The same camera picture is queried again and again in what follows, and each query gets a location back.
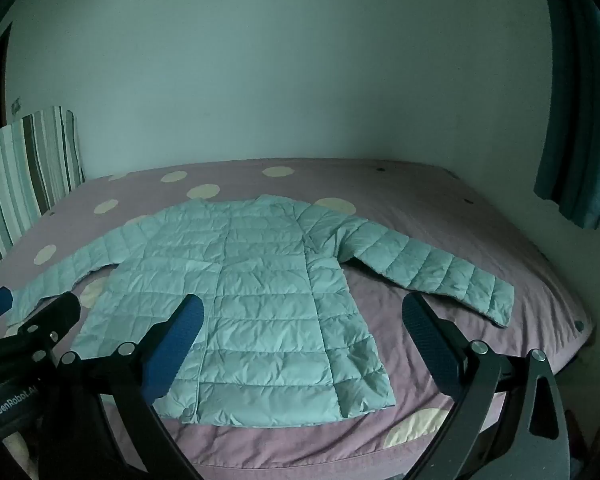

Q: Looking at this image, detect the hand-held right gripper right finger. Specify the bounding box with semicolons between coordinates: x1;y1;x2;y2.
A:
401;292;572;480

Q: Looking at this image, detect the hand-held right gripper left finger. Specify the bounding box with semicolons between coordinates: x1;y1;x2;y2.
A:
55;293;205;480

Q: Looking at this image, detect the light green quilted jacket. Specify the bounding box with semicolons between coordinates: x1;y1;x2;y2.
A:
7;194;516;414

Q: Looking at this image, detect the striped pillow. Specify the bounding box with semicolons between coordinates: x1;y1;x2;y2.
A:
0;106;86;286

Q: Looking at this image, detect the pink polka dot bed sheet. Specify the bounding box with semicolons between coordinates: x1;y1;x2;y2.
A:
0;158;597;480

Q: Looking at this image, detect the teal curtain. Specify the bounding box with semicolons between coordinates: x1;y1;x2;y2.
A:
533;0;600;231

